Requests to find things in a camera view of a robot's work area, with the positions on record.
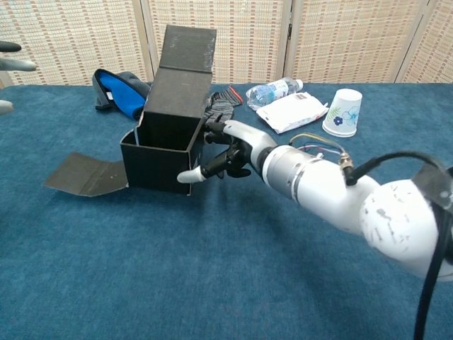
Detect clear plastic water bottle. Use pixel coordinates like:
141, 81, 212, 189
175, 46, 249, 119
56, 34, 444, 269
246, 78, 304, 111

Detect grey blue beanie hat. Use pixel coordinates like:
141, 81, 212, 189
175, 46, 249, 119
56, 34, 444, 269
92, 69, 154, 120

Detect coloured right wrist wires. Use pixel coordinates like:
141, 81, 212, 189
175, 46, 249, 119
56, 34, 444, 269
288, 132, 346, 159

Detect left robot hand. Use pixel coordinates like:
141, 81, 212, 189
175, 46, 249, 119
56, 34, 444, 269
0, 40, 38, 116

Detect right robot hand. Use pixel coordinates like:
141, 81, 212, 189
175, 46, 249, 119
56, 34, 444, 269
176, 119, 279, 184

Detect beige woven screen panel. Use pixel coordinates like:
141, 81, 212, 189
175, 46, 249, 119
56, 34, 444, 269
141, 0, 294, 84
0, 0, 156, 88
396, 0, 453, 84
286, 0, 431, 84

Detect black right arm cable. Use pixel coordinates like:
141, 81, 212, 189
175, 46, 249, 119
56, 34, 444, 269
345, 151, 453, 340

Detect grey knit work glove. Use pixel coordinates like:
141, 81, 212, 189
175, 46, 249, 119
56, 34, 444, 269
204, 86, 244, 125

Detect black paper box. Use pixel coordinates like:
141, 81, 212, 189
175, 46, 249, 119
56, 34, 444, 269
42, 24, 217, 197

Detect white floral paper cup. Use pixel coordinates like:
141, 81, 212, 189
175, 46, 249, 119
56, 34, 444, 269
321, 88, 364, 138

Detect white tissue packet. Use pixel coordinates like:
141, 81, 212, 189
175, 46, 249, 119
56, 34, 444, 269
256, 91, 330, 135

